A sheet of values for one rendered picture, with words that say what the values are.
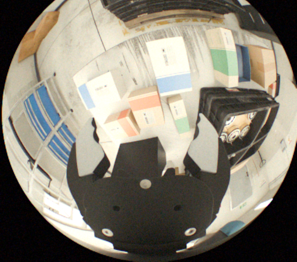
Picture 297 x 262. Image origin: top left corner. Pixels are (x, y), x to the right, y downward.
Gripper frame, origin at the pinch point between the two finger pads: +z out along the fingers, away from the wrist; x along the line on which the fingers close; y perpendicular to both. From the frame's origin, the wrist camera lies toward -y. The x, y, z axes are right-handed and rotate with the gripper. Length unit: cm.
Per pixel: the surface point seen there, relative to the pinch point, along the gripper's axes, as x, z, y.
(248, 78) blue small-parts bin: 55, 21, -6
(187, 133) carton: 20.8, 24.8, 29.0
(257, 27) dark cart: 135, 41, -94
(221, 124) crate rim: 22.8, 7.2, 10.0
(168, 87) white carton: 7.6, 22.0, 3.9
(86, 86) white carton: -24.9, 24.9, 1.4
